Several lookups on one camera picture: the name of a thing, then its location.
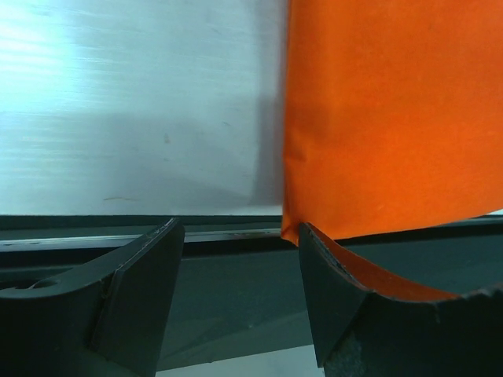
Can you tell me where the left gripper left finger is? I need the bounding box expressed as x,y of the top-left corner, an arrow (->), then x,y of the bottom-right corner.
1,218 -> 185,376

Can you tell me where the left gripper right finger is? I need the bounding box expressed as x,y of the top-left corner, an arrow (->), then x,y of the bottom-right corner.
299,224 -> 502,376

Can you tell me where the orange t shirt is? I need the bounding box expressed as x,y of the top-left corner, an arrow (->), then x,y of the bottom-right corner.
279,0 -> 503,303

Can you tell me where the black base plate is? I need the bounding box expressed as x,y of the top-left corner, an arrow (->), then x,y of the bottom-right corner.
1,215 -> 502,375

